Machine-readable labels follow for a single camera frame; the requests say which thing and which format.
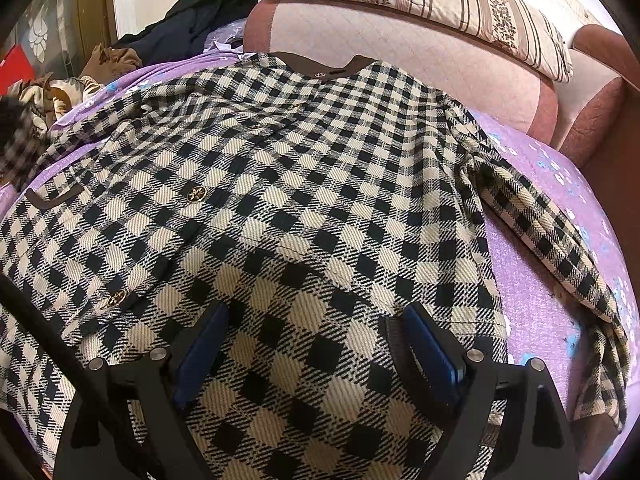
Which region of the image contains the pink upholstered armrest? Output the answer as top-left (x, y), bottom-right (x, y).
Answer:
top-left (554, 24), bottom-right (632, 173)

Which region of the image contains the brown and cream patterned scarf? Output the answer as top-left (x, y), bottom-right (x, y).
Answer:
top-left (7, 74), bottom-right (104, 129)

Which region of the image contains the dark navy garment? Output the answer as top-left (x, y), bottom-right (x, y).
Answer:
top-left (112, 0), bottom-right (259, 57)

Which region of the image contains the wooden glass door cabinet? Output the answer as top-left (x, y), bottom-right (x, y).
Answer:
top-left (14, 0), bottom-right (119, 82)

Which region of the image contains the pink quilted backrest cushion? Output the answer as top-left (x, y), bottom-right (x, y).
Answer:
top-left (242, 0), bottom-right (559, 152)

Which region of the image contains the red flat object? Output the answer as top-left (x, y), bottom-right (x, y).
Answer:
top-left (0, 44), bottom-right (34, 96)

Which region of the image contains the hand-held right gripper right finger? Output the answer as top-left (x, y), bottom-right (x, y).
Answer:
top-left (385, 302), bottom-right (577, 480)

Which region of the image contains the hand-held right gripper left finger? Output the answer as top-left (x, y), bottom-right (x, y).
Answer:
top-left (54, 300), bottom-right (231, 480)

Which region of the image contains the purple floral bedsheet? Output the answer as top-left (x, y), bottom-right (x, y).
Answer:
top-left (0, 27), bottom-right (635, 480)

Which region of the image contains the black and cream checked coat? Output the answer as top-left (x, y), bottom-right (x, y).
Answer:
top-left (0, 52), bottom-right (632, 480)

